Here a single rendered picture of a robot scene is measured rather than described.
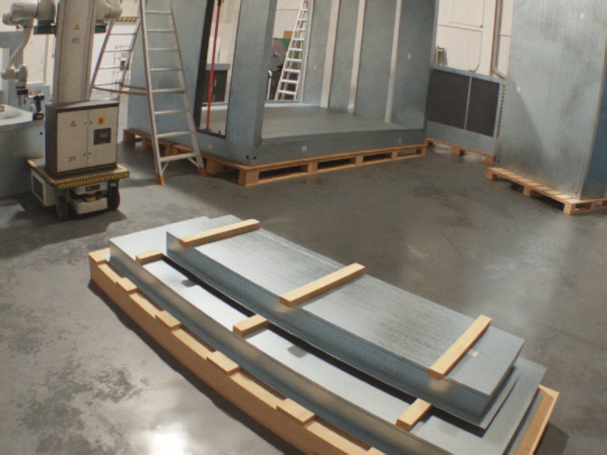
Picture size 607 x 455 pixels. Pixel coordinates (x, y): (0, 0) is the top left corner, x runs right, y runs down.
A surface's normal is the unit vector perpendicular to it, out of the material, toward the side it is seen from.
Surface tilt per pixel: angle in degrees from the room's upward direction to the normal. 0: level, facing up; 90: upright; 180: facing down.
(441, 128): 90
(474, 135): 90
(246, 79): 90
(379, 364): 90
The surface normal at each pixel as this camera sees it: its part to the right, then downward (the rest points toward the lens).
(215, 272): -0.66, 0.18
